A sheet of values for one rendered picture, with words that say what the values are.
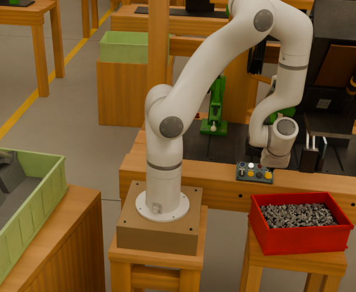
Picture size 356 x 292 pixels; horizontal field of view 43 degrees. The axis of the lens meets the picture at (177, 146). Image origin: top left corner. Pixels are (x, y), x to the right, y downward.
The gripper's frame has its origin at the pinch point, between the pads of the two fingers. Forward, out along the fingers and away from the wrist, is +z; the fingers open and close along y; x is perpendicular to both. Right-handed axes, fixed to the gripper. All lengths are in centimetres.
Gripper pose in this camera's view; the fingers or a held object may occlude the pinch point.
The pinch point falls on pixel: (271, 166)
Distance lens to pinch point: 177.7
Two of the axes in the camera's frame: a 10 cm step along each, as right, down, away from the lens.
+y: 9.9, 1.0, -0.9
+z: 0.4, 4.5, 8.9
